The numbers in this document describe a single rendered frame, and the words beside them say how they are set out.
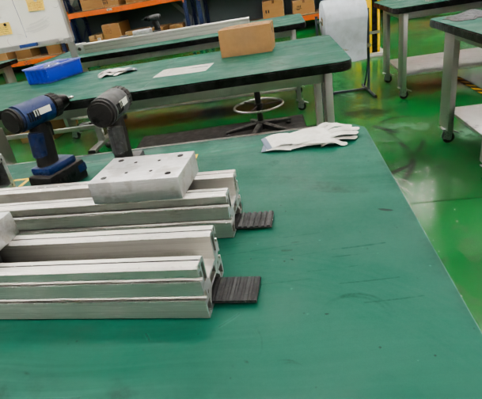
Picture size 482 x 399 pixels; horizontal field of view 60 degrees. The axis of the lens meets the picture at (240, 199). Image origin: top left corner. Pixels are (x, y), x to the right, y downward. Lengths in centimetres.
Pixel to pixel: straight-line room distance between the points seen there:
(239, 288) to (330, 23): 363
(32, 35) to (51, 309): 332
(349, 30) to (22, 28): 270
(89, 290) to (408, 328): 40
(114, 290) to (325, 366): 28
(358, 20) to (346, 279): 364
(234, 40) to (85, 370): 222
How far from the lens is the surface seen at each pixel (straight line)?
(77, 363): 59
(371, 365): 50
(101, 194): 74
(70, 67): 312
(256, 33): 256
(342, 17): 411
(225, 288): 60
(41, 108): 107
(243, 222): 74
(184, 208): 72
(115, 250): 64
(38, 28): 382
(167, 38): 422
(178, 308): 57
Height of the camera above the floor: 116
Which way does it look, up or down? 27 degrees down
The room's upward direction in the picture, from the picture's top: 10 degrees counter-clockwise
